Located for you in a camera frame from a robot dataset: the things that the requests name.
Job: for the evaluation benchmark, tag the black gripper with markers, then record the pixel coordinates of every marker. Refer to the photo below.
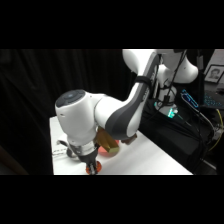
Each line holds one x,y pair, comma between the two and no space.
89,158

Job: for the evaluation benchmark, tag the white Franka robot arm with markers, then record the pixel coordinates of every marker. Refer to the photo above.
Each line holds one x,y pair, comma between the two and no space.
126,110

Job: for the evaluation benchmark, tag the steel measuring cup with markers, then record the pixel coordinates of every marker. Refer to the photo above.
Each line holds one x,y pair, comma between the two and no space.
61,152

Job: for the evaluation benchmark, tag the black robot stand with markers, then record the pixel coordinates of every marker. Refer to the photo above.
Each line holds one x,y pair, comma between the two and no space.
173,136

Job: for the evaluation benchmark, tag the small green light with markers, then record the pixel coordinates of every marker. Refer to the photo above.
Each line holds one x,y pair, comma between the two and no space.
171,113

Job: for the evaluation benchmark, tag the black curtain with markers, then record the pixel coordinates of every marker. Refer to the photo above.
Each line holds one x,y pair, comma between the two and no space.
30,86

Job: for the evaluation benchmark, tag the blue lit device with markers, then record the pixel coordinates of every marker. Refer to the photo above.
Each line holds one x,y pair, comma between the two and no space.
190,98

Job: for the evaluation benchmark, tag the black upright pole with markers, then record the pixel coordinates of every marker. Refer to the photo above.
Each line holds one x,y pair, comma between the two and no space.
199,73

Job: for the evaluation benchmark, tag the framed portrait picture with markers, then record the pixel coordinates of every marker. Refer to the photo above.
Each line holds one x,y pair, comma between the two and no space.
214,73

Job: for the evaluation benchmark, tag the tan wrist camera box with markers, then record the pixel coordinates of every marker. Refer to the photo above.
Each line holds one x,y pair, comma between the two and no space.
108,142

